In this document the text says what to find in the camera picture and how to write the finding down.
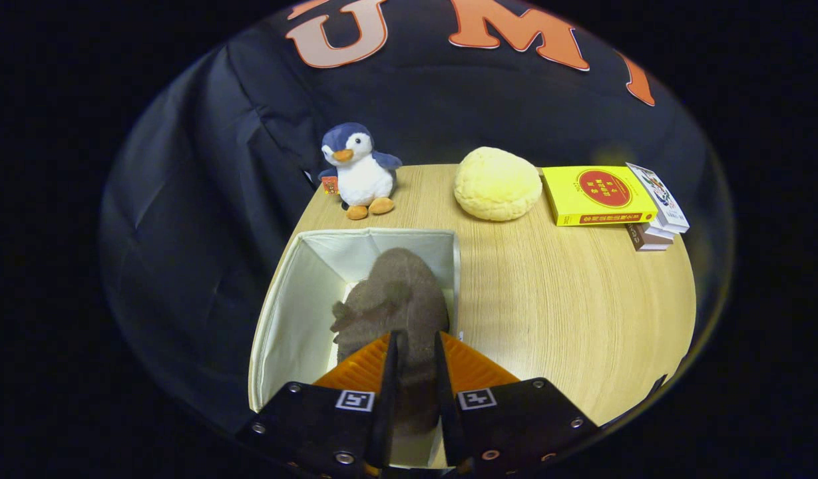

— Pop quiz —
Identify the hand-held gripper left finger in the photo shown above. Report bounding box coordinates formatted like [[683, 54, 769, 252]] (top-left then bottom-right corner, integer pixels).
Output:
[[236, 331, 399, 479]]

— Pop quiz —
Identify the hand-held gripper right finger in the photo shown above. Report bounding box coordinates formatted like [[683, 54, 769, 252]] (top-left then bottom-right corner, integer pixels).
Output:
[[434, 331, 599, 476]]

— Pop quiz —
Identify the brown woolly shoe with bow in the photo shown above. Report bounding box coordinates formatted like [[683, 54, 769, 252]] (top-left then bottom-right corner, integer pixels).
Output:
[[330, 247, 451, 436]]

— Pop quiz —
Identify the beige fabric storage box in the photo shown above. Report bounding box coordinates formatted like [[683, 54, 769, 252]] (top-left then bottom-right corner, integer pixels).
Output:
[[248, 228, 463, 470]]

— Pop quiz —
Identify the yellow round plush cushion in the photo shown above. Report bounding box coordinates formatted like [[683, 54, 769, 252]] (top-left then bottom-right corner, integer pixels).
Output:
[[453, 146, 543, 222]]

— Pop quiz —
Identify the penguin plush toy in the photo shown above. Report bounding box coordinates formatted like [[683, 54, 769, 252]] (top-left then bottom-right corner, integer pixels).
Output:
[[317, 122, 403, 221]]

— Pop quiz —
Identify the yellow book with red circle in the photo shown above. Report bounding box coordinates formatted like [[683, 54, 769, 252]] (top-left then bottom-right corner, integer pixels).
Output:
[[540, 165, 659, 228]]

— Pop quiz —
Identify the brown book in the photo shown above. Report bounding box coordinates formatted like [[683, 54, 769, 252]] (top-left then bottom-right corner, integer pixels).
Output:
[[627, 223, 672, 252]]

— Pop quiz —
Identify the black backdrop cloth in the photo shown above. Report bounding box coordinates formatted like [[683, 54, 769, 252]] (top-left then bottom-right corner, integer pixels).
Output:
[[99, 0, 716, 433]]

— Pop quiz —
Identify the white illustrated book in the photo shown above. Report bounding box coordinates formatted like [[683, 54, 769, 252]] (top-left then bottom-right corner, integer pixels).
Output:
[[625, 162, 690, 234]]

